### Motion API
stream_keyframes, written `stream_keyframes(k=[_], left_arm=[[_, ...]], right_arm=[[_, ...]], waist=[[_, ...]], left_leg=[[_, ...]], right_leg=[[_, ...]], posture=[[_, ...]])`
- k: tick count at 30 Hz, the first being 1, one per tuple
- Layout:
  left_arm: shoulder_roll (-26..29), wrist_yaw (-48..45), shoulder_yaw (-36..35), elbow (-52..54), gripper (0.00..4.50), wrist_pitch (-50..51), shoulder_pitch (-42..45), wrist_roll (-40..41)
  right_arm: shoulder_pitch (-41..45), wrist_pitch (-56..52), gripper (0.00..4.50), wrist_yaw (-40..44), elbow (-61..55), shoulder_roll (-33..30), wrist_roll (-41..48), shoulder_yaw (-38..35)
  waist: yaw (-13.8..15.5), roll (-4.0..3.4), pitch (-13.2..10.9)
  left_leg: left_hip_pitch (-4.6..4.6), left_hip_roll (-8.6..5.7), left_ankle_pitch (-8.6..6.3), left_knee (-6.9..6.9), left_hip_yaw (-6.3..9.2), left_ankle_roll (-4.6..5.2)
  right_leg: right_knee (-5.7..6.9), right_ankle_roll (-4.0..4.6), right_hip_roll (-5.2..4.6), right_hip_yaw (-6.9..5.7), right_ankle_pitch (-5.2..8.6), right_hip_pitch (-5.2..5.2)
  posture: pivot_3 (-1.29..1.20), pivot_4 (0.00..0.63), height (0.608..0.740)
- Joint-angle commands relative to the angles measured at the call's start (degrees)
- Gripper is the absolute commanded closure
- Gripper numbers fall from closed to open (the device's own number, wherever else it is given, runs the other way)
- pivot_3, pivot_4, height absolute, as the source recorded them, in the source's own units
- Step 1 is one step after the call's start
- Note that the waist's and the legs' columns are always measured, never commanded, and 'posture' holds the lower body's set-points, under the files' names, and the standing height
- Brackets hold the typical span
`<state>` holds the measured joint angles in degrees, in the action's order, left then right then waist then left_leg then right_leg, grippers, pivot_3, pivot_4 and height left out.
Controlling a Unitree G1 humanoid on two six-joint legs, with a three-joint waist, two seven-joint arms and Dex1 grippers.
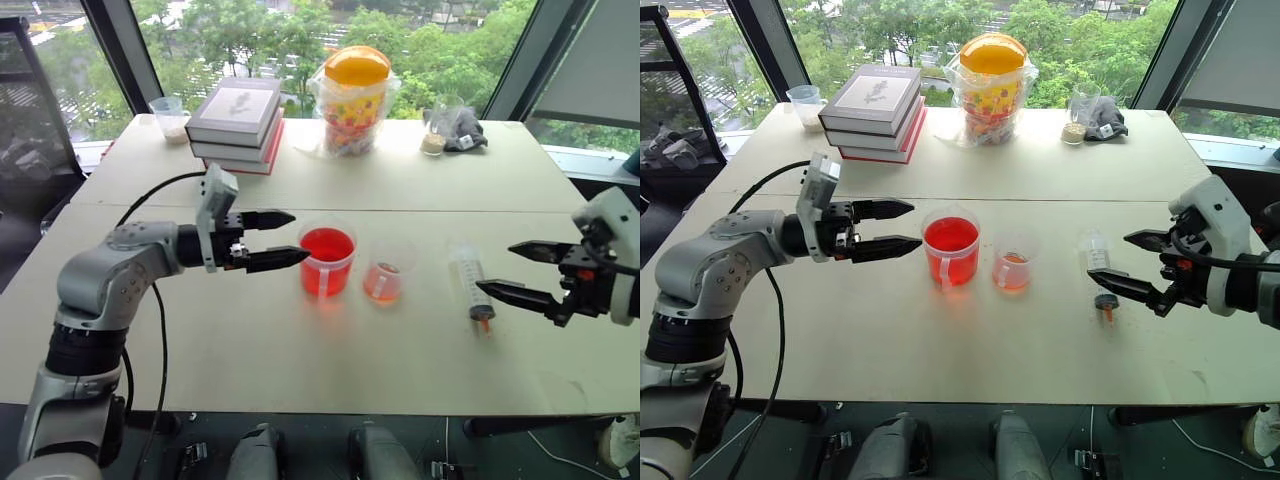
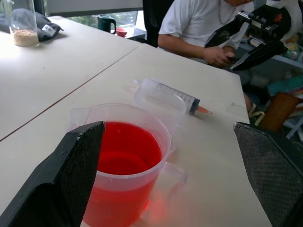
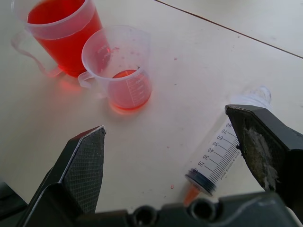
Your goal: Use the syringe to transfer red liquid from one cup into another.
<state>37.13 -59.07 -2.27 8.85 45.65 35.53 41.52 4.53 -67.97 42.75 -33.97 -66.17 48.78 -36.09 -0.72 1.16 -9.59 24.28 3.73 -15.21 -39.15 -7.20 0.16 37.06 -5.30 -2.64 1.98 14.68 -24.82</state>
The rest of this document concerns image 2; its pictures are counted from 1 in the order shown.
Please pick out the brown cylindrical container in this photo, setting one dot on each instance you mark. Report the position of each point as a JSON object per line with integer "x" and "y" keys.
{"x": 279, "y": 111}

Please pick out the glass jar with grains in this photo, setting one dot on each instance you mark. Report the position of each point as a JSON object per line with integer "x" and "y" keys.
{"x": 24, "y": 35}

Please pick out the dark green kettle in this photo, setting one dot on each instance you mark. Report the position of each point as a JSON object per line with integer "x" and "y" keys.
{"x": 104, "y": 23}

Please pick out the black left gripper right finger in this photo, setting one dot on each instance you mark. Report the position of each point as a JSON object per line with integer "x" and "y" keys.
{"x": 272, "y": 170}

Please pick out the plastic jug of red liquid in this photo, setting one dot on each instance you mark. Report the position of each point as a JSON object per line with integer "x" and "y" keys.
{"x": 127, "y": 151}

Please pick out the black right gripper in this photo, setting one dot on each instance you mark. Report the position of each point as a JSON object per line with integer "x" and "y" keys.
{"x": 265, "y": 23}

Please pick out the person's hand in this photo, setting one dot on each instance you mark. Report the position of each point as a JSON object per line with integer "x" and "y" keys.
{"x": 216, "y": 55}

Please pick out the person in white shirt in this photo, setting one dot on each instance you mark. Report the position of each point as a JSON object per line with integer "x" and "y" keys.
{"x": 191, "y": 21}

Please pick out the black phone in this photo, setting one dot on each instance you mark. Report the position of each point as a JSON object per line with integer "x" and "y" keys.
{"x": 231, "y": 59}

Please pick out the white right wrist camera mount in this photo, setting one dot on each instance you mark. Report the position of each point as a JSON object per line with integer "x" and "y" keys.
{"x": 296, "y": 16}

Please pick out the clear plastic syringe orange tip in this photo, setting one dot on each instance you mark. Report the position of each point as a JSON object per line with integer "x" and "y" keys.
{"x": 176, "y": 92}

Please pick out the black office chair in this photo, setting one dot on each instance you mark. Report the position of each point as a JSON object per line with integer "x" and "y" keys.
{"x": 151, "y": 21}

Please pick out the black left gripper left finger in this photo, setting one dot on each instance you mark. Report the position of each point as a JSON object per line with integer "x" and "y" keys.
{"x": 59, "y": 179}

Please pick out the red bowl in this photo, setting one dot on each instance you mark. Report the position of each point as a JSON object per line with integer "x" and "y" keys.
{"x": 122, "y": 32}

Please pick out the grey folded cloth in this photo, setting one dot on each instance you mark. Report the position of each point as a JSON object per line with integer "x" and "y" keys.
{"x": 46, "y": 24}

